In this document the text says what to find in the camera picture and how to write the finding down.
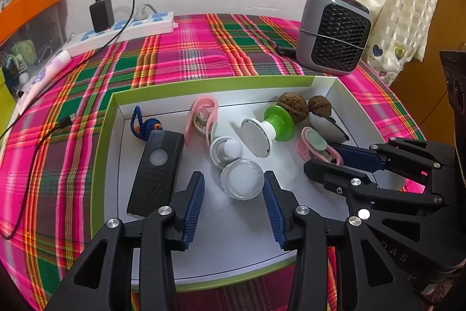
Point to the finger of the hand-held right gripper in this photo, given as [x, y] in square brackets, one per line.
[338, 176]
[360, 158]

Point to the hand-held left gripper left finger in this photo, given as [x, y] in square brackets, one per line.
[193, 212]

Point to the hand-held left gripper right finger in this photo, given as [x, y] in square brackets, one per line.
[278, 212]

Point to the green and white cardboard box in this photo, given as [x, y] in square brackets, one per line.
[225, 241]

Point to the pink clip green pad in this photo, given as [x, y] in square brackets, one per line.
[313, 139]

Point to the grey white oval object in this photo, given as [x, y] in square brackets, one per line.
[324, 125]

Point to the black rectangular device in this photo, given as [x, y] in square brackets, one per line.
[153, 180]

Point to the brown walnut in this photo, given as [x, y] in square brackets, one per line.
[319, 105]
[293, 108]

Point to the green and white spool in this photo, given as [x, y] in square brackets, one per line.
[276, 121]

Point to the blue crochet toy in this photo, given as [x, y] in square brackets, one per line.
[149, 127]

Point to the pink clip with rings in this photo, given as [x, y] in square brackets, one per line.
[204, 103]

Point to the dark brown patterned panel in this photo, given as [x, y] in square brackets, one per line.
[455, 107]

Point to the grey desktop heater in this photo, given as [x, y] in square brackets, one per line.
[335, 37]

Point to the black heater plug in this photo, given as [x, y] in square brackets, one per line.
[285, 50]

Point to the pink green plaid blanket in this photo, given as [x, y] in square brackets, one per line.
[182, 56]

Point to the cream heart print curtain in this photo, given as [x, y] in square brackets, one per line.
[400, 5]

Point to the white blue power strip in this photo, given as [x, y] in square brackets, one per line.
[145, 25]

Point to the pink white tube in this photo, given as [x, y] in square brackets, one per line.
[47, 72]

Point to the white plug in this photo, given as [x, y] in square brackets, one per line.
[140, 10]

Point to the small white ball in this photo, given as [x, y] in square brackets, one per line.
[24, 78]

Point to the black charger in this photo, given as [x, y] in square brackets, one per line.
[102, 14]

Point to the clear storage box orange lid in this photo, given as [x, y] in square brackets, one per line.
[32, 1]

